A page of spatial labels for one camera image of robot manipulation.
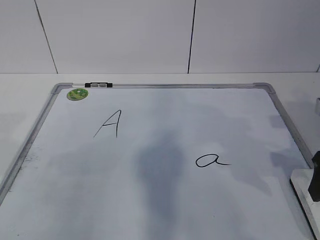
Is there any white whiteboard with grey frame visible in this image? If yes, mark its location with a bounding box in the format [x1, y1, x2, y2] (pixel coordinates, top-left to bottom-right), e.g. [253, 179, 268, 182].
[0, 83, 315, 240]

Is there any round green magnet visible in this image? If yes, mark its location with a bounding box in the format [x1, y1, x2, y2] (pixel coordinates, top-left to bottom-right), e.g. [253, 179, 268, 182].
[66, 88, 89, 101]

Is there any black and silver board clip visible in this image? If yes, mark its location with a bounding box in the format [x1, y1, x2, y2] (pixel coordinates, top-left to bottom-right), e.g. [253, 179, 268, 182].
[84, 82, 113, 88]

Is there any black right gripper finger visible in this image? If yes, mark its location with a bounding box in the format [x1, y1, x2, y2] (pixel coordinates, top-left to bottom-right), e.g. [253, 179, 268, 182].
[308, 151, 320, 202]

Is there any white whiteboard eraser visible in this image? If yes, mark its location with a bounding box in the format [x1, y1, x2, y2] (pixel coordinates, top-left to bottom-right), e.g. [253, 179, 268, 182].
[290, 169, 320, 240]

